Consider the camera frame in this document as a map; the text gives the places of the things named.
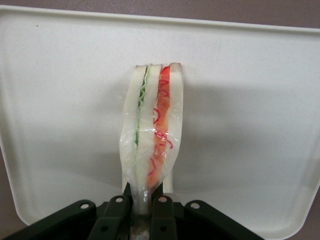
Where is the triangle sandwich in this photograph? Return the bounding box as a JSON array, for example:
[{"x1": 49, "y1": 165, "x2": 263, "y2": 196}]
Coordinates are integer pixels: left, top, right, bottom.
[{"x1": 119, "y1": 60, "x2": 186, "y2": 240}]

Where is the cream plastic tray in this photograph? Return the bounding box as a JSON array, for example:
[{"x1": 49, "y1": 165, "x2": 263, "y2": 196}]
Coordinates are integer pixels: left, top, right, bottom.
[{"x1": 0, "y1": 4, "x2": 320, "y2": 240}]

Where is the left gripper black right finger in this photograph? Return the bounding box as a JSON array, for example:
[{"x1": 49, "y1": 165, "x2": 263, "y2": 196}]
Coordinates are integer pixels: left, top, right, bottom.
[{"x1": 149, "y1": 185, "x2": 261, "y2": 240}]

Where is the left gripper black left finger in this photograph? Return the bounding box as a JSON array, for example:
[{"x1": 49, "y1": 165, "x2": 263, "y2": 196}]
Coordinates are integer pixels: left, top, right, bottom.
[{"x1": 9, "y1": 182, "x2": 133, "y2": 240}]

